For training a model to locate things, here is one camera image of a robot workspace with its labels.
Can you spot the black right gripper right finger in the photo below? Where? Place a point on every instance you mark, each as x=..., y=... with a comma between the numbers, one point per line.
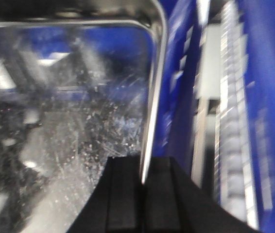
x=174, y=204

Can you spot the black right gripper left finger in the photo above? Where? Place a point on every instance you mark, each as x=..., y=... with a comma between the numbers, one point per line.
x=115, y=206

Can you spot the silver metal tray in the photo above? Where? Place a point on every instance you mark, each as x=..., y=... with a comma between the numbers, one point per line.
x=79, y=82

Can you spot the white roller conveyor track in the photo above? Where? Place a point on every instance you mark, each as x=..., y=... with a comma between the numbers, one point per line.
x=234, y=175

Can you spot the blue bin beside tray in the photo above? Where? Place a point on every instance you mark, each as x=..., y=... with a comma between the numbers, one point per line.
x=174, y=122

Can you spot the blue bin far right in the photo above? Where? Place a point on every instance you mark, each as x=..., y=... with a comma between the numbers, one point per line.
x=258, y=17

